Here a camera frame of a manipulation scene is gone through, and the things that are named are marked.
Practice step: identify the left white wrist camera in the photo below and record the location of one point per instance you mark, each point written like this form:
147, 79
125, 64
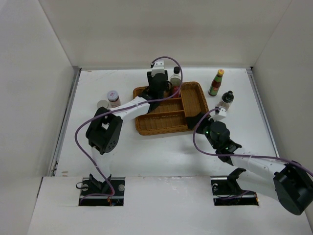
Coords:
157, 67

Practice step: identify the tall red-label glass bottle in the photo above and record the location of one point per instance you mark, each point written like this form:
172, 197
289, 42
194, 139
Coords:
175, 81

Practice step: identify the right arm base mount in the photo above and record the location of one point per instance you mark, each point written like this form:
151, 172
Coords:
226, 191

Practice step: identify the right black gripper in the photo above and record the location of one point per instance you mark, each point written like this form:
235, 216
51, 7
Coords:
190, 120

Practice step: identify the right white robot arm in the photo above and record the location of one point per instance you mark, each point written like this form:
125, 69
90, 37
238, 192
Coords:
283, 180

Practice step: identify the brown wicker divided tray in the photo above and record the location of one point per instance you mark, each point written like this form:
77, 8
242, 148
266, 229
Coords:
170, 116

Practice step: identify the green-label red sauce bottle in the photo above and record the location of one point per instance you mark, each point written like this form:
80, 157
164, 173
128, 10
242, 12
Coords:
216, 83

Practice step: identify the black-cap pepper shaker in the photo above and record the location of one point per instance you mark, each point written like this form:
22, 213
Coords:
226, 100

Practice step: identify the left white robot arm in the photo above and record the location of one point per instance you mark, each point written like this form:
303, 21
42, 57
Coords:
103, 133

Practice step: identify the white-lid dark jam jar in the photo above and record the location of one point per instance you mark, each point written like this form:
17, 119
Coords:
113, 98

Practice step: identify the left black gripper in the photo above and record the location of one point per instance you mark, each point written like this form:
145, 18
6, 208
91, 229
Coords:
149, 77

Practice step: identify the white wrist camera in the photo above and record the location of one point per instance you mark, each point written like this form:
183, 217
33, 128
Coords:
219, 114
157, 67

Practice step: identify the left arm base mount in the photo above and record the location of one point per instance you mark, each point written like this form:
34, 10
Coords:
97, 193

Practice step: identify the silver-cap blue-label jar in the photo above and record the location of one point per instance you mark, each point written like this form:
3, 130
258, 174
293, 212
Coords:
103, 103

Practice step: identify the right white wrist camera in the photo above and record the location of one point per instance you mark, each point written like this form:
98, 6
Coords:
219, 114

